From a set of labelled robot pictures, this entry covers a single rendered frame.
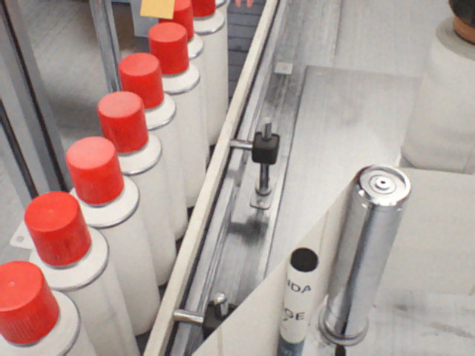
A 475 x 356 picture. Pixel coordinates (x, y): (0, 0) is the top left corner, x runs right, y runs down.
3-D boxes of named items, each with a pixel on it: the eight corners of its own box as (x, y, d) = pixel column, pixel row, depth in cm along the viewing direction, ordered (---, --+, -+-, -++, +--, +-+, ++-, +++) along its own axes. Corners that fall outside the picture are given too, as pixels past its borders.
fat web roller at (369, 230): (367, 351, 47) (419, 213, 33) (315, 342, 47) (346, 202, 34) (368, 306, 50) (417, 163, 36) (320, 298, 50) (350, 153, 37)
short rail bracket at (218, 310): (235, 380, 50) (234, 315, 41) (171, 366, 51) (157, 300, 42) (242, 348, 52) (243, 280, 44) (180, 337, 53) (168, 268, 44)
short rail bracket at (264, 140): (273, 202, 66) (278, 127, 57) (249, 199, 66) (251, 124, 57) (277, 184, 68) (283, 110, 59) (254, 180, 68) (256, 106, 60)
